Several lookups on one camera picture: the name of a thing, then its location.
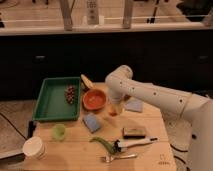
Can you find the bunch of red grapes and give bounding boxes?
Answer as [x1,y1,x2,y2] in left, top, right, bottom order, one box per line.
[65,85,75,104]

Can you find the green chili pepper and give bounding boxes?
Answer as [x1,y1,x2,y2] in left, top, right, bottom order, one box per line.
[91,137,116,154]

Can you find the green plastic cup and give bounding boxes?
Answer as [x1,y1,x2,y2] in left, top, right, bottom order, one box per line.
[52,124,66,141]

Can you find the white paper cup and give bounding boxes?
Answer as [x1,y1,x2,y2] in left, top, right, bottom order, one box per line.
[22,136,45,159]

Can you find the white black handled tool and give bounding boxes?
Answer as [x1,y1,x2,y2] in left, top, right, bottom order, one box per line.
[114,138,158,152]

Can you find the silver fork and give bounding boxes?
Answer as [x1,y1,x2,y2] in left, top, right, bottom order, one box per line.
[100,154,137,163]

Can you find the orange bowl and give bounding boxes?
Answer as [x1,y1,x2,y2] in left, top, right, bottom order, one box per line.
[82,89,107,110]

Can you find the black cable left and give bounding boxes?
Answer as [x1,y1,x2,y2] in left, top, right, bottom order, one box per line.
[0,112,28,141]

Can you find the yellow banana piece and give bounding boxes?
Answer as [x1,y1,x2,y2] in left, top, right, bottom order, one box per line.
[81,74,94,90]

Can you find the black cable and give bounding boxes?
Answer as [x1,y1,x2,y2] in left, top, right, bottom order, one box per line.
[170,143,189,171]
[0,112,28,141]

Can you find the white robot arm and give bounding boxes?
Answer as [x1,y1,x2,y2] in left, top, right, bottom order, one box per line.
[105,65,213,171]

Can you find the grey-blue folded cloth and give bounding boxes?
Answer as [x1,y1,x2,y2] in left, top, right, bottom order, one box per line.
[124,98,143,113]

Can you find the blue sponge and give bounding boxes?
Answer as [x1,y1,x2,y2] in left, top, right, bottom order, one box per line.
[83,113,101,133]

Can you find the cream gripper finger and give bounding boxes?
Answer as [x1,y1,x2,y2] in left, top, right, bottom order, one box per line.
[115,103,124,115]

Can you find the orange apple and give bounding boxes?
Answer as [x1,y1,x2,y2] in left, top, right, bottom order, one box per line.
[108,105,117,116]

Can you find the black cable right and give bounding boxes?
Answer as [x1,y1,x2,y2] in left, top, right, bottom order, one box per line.
[170,143,189,171]

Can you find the green plastic tray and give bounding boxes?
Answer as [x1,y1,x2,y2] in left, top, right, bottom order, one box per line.
[33,77,81,122]

